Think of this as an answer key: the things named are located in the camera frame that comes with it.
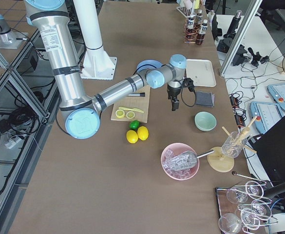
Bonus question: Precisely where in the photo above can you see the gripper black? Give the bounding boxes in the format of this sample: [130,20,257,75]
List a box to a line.
[167,78,194,111]

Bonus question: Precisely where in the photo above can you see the dark grey cloth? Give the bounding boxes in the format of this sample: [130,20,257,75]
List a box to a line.
[195,91,215,107]

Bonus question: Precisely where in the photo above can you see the beige tray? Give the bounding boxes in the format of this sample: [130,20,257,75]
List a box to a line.
[186,58,216,87]

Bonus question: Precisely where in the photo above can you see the dark drink bottle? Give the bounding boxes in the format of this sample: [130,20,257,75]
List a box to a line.
[195,9,203,28]
[195,19,208,45]
[186,15,195,38]

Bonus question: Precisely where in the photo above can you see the yellow lemon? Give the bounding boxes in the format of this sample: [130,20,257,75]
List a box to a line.
[126,130,138,144]
[137,126,149,141]

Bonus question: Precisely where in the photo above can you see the dark drink bottle back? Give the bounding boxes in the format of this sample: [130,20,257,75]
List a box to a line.
[186,15,195,38]

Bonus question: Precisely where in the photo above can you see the aluminium frame post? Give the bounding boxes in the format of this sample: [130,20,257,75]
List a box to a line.
[219,0,262,77]

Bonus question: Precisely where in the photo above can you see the wine glass rack tray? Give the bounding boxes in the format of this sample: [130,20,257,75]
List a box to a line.
[215,179,278,234]

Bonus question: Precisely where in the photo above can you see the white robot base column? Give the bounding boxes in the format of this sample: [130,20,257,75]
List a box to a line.
[74,0,117,80]

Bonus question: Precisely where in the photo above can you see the dark drink bottle front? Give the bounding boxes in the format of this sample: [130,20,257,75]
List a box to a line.
[195,19,208,45]

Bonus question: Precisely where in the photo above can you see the clear glass on stand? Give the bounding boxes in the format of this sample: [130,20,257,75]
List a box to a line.
[221,132,247,158]

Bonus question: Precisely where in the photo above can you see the green lime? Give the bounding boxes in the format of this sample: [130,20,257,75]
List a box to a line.
[129,120,140,130]

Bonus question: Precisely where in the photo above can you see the pink bowl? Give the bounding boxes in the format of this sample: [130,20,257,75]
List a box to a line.
[161,143,200,180]

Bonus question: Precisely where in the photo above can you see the dark drink bottle middle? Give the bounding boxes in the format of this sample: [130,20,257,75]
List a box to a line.
[195,9,203,28]

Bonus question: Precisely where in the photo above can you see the metal ice scoop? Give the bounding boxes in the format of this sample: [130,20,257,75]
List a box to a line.
[178,150,214,170]

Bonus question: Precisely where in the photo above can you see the clear plastic ice cubes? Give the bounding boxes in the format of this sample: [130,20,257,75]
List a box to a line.
[162,149,195,179]

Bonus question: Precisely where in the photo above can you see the lemon half slice left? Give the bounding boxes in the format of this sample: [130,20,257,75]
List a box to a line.
[115,109,125,118]

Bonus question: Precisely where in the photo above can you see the blue plate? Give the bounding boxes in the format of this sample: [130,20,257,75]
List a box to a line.
[135,59,163,73]

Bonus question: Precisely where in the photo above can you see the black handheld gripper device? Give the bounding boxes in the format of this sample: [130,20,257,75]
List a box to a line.
[232,45,270,68]

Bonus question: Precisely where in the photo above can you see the knife with black handle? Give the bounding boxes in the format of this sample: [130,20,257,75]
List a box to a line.
[128,92,146,97]

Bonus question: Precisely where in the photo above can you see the wooden cutting board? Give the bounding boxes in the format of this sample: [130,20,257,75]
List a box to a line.
[111,86,150,123]

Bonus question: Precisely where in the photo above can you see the copper wire bottle rack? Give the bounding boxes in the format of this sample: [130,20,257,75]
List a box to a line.
[184,16,208,45]

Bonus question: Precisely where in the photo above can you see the wooden cup tree stand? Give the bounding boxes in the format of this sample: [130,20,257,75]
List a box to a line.
[207,116,258,173]

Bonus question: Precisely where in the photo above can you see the green bowl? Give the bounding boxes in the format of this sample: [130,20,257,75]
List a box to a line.
[194,112,217,132]

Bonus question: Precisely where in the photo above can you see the teach pendant left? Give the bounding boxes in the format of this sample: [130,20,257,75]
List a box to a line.
[249,101,285,134]

